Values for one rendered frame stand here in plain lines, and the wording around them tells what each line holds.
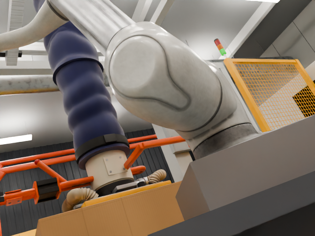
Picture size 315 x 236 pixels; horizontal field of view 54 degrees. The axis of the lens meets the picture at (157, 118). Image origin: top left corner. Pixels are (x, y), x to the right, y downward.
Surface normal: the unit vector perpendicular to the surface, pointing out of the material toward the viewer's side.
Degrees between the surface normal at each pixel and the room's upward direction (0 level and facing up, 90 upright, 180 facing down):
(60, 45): 99
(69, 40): 95
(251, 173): 90
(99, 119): 78
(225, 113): 141
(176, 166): 90
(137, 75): 96
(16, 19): 180
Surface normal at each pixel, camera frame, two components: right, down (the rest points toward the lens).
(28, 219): 0.36, -0.51
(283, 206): 0.04, -0.44
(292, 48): -0.87, 0.13
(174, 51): 0.52, -0.38
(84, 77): 0.01, -0.65
